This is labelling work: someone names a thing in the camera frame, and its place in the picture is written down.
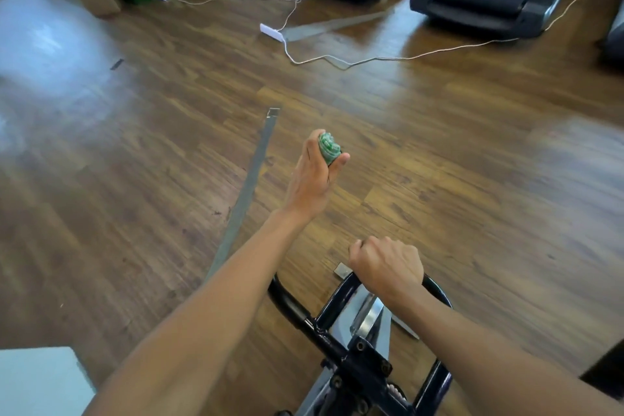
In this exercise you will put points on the person's right hand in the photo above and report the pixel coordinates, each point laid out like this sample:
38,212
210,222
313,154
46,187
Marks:
388,272

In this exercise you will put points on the person's left hand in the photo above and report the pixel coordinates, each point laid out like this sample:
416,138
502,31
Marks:
310,182

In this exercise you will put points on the green checkered cleaning cloth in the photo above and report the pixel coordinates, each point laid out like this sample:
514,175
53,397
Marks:
330,148

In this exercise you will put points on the person's right forearm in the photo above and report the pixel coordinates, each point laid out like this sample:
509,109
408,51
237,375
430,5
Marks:
497,362

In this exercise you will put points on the person's left forearm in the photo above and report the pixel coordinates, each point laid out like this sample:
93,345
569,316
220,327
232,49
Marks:
195,333

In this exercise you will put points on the white power strip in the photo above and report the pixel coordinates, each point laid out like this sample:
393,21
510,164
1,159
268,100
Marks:
271,32

